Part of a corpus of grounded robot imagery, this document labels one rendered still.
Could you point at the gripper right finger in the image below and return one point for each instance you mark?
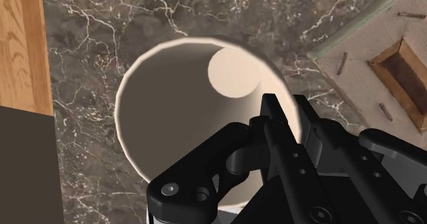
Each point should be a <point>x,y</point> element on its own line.
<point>347,150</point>

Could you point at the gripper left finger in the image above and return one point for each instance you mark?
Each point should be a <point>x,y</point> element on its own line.
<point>200,170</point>

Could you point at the white cup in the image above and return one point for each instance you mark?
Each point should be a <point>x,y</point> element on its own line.
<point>173,109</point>

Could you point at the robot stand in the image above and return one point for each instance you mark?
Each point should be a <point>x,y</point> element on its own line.
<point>26,170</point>

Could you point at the wooden panel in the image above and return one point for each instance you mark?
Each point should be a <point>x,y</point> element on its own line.
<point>20,49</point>

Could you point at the beige box with wooden frame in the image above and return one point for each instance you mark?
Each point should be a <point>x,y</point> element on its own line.
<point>363,69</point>

